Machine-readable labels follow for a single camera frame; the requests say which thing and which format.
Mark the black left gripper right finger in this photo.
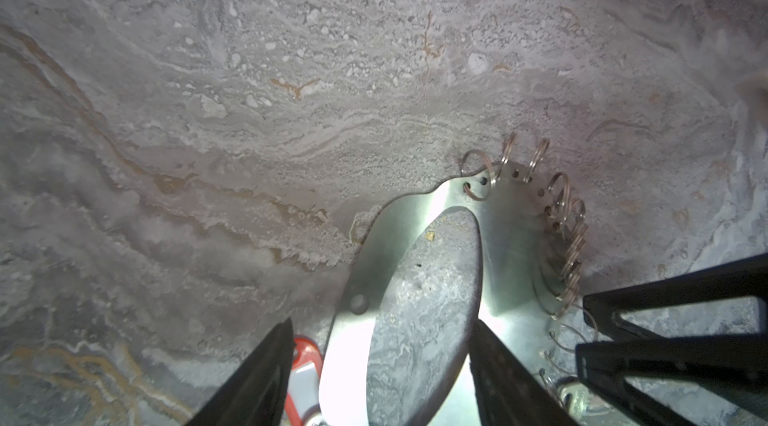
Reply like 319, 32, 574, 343
467, 319, 577, 426

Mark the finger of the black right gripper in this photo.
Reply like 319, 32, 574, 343
583, 253, 767, 341
575, 334, 767, 425

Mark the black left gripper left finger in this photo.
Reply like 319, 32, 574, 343
188, 319, 295, 426

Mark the red key tag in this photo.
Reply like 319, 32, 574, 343
284, 336, 323, 426

